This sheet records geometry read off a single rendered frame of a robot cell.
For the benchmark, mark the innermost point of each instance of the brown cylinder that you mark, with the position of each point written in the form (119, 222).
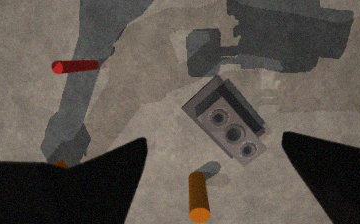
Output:
(198, 200)

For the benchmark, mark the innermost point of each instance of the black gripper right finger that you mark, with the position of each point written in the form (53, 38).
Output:
(331, 171)

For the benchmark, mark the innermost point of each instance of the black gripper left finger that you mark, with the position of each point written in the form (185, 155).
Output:
(98, 191)

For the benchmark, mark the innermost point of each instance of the red peg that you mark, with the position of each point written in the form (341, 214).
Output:
(60, 67)

